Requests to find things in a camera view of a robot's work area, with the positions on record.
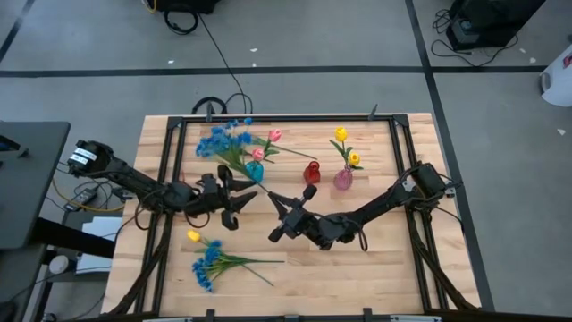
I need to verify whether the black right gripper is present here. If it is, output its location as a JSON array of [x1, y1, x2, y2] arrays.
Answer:
[[267, 183, 319, 244]]

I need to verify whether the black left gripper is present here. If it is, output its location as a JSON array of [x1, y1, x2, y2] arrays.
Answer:
[[203, 164, 259, 232]]

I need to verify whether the teal glass vase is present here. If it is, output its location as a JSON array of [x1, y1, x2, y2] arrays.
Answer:
[[244, 160, 265, 184]]

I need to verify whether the red glass vase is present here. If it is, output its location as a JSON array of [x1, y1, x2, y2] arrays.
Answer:
[[302, 160, 322, 186]]

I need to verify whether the purple glass vase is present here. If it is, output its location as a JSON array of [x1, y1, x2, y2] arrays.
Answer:
[[332, 165, 354, 191]]

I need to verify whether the white paper sheet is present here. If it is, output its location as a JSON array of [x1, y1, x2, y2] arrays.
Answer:
[[74, 216, 122, 275]]

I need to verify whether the black power adapter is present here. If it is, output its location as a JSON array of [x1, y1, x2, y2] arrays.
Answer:
[[63, 187, 99, 212]]

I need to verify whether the black support beam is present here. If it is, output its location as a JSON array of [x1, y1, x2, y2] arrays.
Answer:
[[33, 217, 116, 259]]

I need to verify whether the black equipment case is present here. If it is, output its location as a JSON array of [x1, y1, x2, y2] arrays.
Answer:
[[154, 0, 221, 14]]

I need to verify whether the white round object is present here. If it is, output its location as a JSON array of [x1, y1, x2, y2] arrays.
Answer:
[[47, 254, 71, 275]]

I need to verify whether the black desk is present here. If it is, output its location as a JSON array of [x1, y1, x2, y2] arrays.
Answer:
[[0, 120, 72, 250]]

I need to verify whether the large black equipment box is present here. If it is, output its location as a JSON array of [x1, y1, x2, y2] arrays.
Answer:
[[445, 0, 547, 51]]

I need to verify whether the white plastic bin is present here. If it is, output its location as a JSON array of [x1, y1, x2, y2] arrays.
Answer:
[[538, 42, 572, 108]]

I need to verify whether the black aluminium table frame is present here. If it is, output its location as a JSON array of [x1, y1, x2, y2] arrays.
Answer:
[[105, 114, 482, 322]]

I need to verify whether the looped black cable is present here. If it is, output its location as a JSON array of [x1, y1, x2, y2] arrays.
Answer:
[[190, 92, 255, 116]]

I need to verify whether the yellow cable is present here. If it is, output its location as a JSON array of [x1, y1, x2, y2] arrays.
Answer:
[[51, 178, 126, 214]]

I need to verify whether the long black floor cable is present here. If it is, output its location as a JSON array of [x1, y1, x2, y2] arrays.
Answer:
[[198, 13, 248, 114]]

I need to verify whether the coiled black cable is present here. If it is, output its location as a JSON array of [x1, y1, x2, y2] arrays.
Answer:
[[162, 8, 200, 37]]

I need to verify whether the black cable bundle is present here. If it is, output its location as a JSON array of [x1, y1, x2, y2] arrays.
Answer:
[[430, 7, 520, 68]]

